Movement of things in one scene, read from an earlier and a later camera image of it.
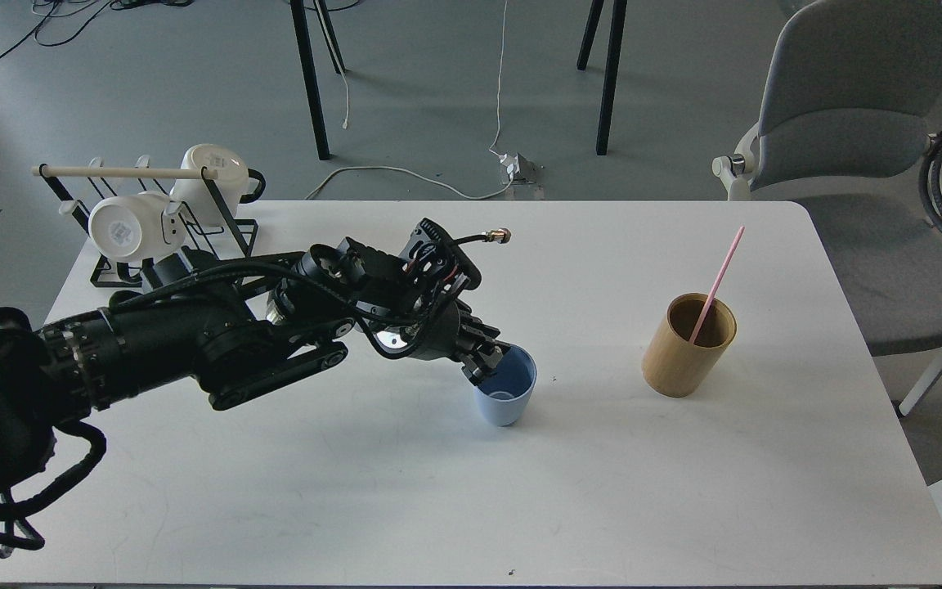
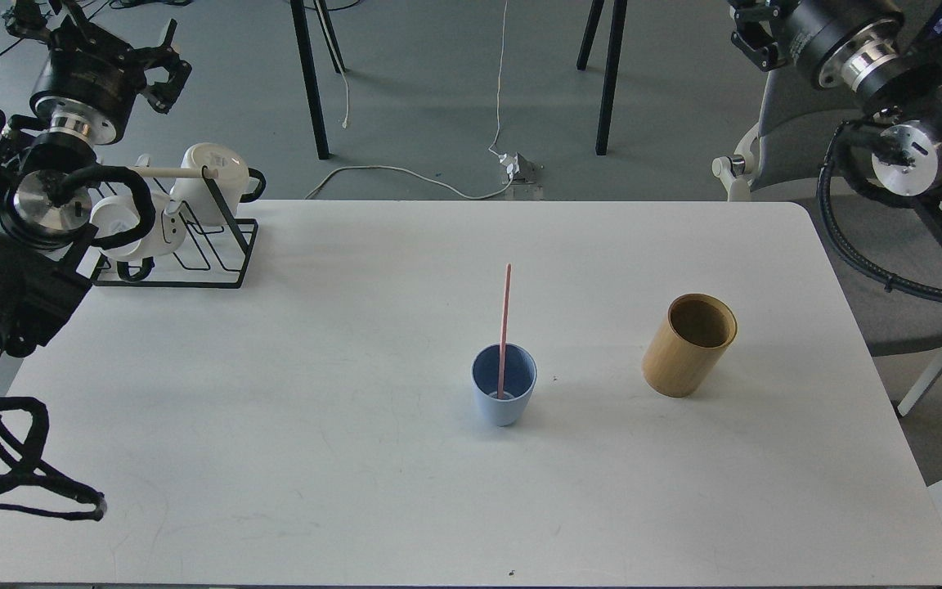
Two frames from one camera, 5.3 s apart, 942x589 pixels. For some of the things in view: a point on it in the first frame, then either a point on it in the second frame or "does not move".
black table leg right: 619,13 does not move
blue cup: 502,397 does not move
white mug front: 135,228 does not move
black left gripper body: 410,305 to 93,72
